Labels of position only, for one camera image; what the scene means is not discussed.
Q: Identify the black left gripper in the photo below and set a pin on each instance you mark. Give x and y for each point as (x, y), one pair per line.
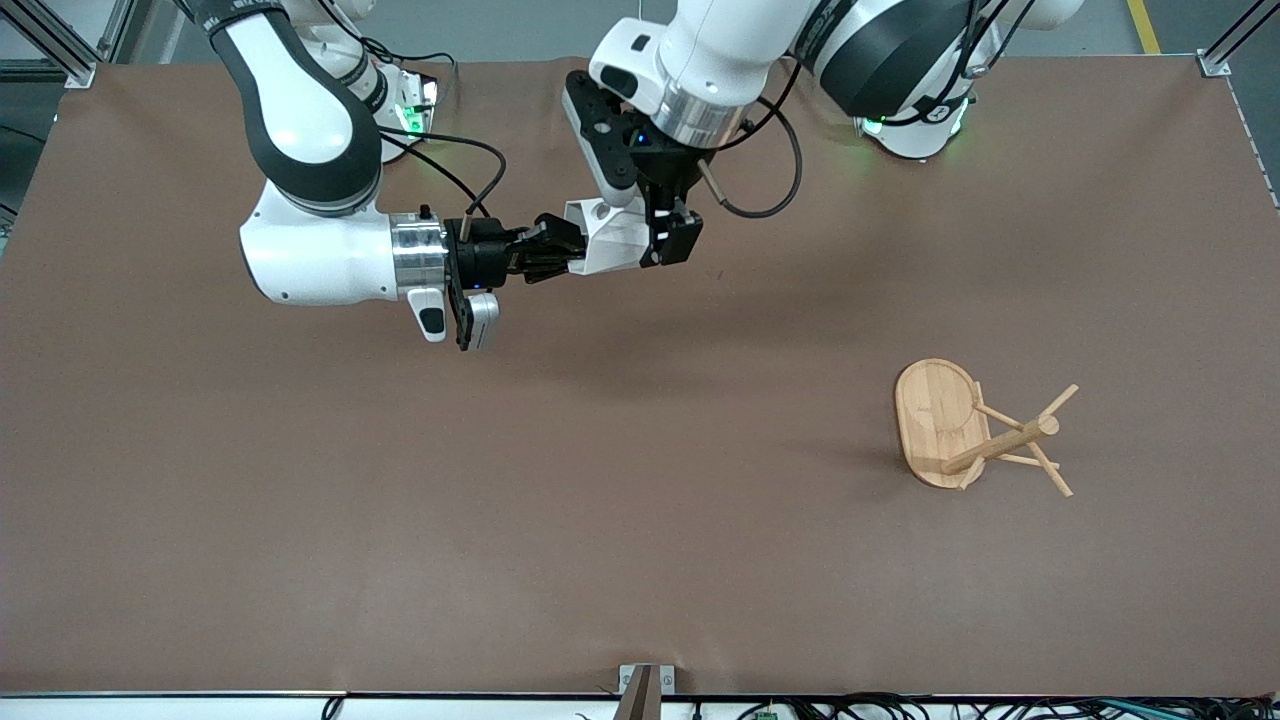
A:
(664, 167)

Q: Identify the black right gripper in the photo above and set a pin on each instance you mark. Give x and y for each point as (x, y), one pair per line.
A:
(484, 255)

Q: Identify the white faceted cup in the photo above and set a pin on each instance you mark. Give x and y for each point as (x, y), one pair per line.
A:
(610, 240)

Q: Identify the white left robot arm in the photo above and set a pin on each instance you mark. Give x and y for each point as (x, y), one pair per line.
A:
(880, 50)

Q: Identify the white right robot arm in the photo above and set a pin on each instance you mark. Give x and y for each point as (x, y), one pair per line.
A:
(310, 130)

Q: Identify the wooden cup rack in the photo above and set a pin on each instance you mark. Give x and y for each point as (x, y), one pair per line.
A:
(935, 420)

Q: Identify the brown paper table cover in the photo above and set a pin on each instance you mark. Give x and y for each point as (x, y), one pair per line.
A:
(640, 500)

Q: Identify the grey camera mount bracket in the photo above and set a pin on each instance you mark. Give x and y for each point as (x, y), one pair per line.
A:
(645, 690)

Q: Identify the aluminium frame post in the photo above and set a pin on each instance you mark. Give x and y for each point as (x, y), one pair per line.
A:
(1215, 62)
(70, 55)

